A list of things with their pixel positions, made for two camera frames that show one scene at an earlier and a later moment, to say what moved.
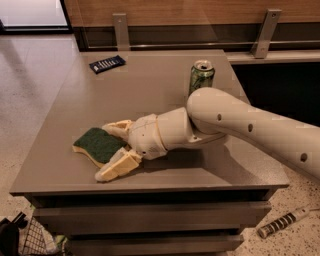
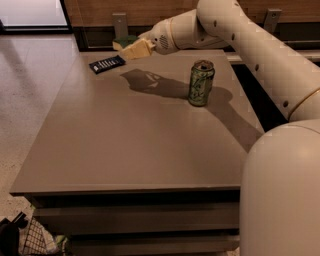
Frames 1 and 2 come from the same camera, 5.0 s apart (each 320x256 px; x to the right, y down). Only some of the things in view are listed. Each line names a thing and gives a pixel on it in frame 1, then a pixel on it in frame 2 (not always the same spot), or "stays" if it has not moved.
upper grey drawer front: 151,218 stays
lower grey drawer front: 154,245 stays
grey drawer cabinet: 194,201 stays
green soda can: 201,75 stays
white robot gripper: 144,136 to 160,37
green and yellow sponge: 99,144 to 123,41
